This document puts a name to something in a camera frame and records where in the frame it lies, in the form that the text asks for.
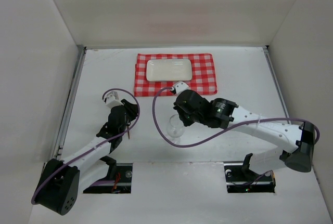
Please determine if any red white checkered cloth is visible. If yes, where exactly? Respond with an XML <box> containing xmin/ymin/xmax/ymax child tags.
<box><xmin>134</xmin><ymin>54</ymin><xmax>217</xmax><ymax>97</ymax></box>

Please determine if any clear wine glass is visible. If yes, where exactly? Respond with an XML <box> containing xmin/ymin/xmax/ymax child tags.
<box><xmin>166</xmin><ymin>114</ymin><xmax>185</xmax><ymax>144</ymax></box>

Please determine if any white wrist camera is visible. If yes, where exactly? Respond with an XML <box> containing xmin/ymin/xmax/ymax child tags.
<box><xmin>103</xmin><ymin>91</ymin><xmax>123</xmax><ymax>109</ymax></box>
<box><xmin>170</xmin><ymin>81</ymin><xmax>189</xmax><ymax>95</ymax></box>

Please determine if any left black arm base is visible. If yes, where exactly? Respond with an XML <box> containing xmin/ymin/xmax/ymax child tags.
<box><xmin>79</xmin><ymin>156</ymin><xmax>133</xmax><ymax>194</ymax></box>

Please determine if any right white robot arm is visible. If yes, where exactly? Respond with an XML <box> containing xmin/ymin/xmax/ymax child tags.
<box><xmin>174</xmin><ymin>89</ymin><xmax>317</xmax><ymax>174</ymax></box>

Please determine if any white rectangular plate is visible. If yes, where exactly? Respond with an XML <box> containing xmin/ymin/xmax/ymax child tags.
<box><xmin>146</xmin><ymin>59</ymin><xmax>193</xmax><ymax>82</ymax></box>

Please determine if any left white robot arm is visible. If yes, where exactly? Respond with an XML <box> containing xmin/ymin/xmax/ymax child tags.
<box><xmin>31</xmin><ymin>99</ymin><xmax>140</xmax><ymax>216</ymax></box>

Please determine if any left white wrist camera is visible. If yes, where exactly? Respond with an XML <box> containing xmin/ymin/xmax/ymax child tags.
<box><xmin>103</xmin><ymin>91</ymin><xmax>123</xmax><ymax>109</ymax></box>

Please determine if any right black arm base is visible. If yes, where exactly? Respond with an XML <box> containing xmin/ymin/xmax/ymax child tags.
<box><xmin>224</xmin><ymin>153</ymin><xmax>276</xmax><ymax>193</ymax></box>

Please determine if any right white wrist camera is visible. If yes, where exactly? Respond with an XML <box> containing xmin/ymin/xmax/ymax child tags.
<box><xmin>170</xmin><ymin>81</ymin><xmax>189</xmax><ymax>95</ymax></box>

